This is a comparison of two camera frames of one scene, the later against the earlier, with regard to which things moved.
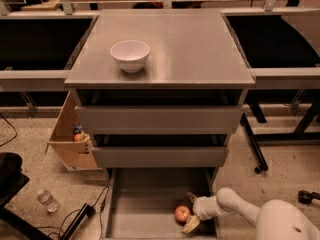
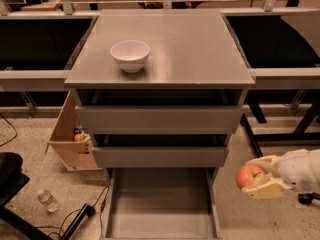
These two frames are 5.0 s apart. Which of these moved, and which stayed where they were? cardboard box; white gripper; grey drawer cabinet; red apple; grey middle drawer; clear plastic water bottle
Moved: white gripper; red apple
Stayed: clear plastic water bottle; cardboard box; grey drawer cabinet; grey middle drawer
